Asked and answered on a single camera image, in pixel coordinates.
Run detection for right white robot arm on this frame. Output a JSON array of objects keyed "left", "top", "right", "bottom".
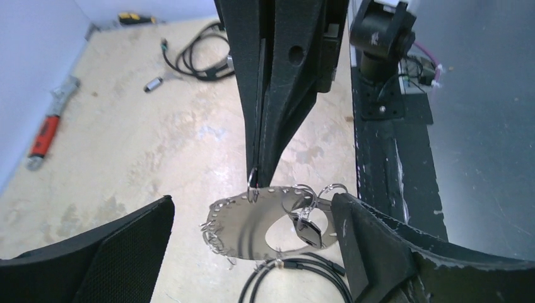
[{"left": 215, "top": 1, "right": 416, "bottom": 187}]

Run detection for yellow black screwdriver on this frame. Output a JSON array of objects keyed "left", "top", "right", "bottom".
[{"left": 117, "top": 12, "right": 158, "bottom": 26}]

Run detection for black key tag by cable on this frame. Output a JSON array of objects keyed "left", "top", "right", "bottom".
[{"left": 143, "top": 77, "right": 164, "bottom": 93}]

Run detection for black coiled ethernet cable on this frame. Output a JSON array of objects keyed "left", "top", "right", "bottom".
[{"left": 160, "top": 21, "right": 236, "bottom": 82}]

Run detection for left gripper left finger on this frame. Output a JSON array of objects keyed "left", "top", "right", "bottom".
[{"left": 1, "top": 196, "right": 175, "bottom": 302}]

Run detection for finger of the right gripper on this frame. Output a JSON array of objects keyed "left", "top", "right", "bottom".
[
  {"left": 215, "top": 1, "right": 268, "bottom": 186},
  {"left": 257, "top": 1, "right": 348, "bottom": 187}
]

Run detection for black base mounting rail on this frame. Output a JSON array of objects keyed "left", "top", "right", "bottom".
[{"left": 351, "top": 67, "right": 448, "bottom": 241}]

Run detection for red handled adjustable wrench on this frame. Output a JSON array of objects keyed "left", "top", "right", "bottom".
[{"left": 26, "top": 76, "right": 80, "bottom": 171}]

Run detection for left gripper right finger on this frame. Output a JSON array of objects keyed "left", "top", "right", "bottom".
[{"left": 331, "top": 193, "right": 534, "bottom": 302}]

